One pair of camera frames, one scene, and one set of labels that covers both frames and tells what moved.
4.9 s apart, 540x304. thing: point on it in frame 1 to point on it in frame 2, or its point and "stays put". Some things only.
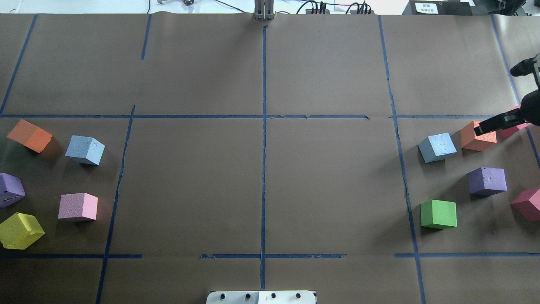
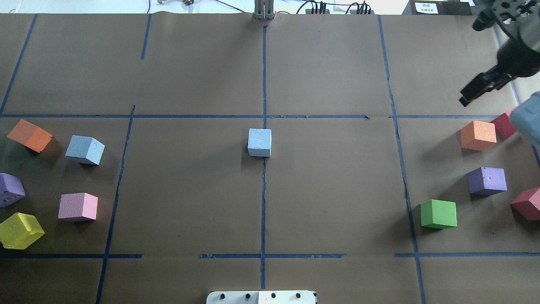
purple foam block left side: (12, 189) stays put
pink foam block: (78, 207) stays put
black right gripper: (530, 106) to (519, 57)
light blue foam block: (85, 150) stays put
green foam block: (438, 214) stays put
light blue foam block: (437, 147) to (259, 142)
